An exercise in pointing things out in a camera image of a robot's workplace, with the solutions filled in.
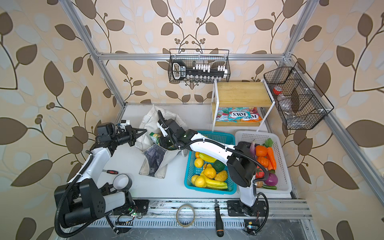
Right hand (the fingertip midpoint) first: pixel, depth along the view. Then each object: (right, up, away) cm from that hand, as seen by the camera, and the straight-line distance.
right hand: (159, 141), depth 80 cm
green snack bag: (-3, +2, +4) cm, 6 cm away
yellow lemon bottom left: (+21, -20, -5) cm, 29 cm away
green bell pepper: (+32, -14, +3) cm, 36 cm away
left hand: (-6, +6, -2) cm, 9 cm away
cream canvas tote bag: (-2, -11, +1) cm, 11 cm away
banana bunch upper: (+26, -11, +7) cm, 29 cm away
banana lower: (+29, -22, -3) cm, 37 cm away
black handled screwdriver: (+31, -39, -13) cm, 51 cm away
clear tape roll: (+11, -34, -11) cm, 38 cm away
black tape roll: (-21, -23, +3) cm, 32 cm away
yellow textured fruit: (+28, -17, +1) cm, 32 cm away
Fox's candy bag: (+45, +15, +7) cm, 47 cm away
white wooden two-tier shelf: (+42, +20, -3) cm, 46 cm away
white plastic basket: (+65, -22, -4) cm, 69 cm away
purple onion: (+60, -20, -2) cm, 63 cm away
